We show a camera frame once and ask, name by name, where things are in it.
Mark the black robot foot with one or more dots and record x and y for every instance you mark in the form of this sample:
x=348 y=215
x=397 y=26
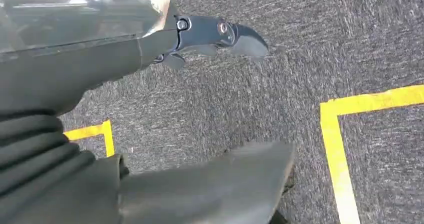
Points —
x=278 y=218

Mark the left arm ribbed grey sleeve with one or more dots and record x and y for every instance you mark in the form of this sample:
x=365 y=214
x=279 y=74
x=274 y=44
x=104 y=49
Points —
x=33 y=163

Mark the small yellow tape corner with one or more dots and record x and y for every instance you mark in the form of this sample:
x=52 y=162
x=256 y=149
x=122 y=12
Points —
x=107 y=139

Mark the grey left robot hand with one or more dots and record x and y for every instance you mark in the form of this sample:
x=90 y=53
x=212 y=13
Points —
x=66 y=50

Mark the large yellow tape corner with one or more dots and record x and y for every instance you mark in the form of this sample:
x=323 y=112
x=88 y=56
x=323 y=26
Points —
x=331 y=149

